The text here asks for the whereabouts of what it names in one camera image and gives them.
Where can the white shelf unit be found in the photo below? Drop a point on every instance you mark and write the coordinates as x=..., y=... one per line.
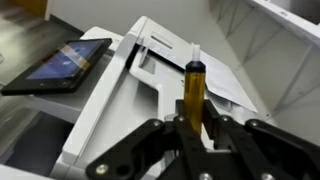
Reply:
x=276, y=56

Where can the yellow pen with white tip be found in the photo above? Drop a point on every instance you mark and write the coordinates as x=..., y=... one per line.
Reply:
x=194, y=93

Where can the white office printer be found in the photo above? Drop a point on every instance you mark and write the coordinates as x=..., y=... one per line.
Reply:
x=110, y=110

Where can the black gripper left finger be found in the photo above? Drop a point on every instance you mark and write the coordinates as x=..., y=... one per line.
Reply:
x=140, y=150

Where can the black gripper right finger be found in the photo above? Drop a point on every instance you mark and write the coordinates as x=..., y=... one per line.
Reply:
x=266, y=146

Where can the white printed paper sheet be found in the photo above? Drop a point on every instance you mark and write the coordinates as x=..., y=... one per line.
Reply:
x=226, y=83

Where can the brown wooden furniture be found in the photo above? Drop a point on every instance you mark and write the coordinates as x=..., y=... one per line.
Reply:
x=31, y=6

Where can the black tablet screen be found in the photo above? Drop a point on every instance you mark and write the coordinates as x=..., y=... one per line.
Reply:
x=60, y=65

